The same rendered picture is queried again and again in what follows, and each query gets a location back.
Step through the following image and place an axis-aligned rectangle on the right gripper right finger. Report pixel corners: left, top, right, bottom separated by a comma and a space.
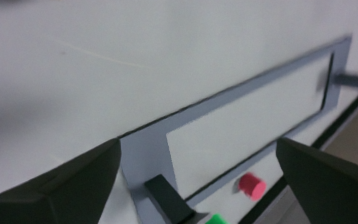
275, 137, 358, 224

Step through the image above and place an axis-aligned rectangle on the green cylinder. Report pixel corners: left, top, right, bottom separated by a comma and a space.
205, 215, 224, 224

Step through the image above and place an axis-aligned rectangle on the pink cylinder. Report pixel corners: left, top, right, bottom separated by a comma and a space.
237, 174, 265, 202

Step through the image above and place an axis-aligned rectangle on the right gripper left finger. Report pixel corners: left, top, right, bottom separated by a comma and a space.
0, 139, 122, 224

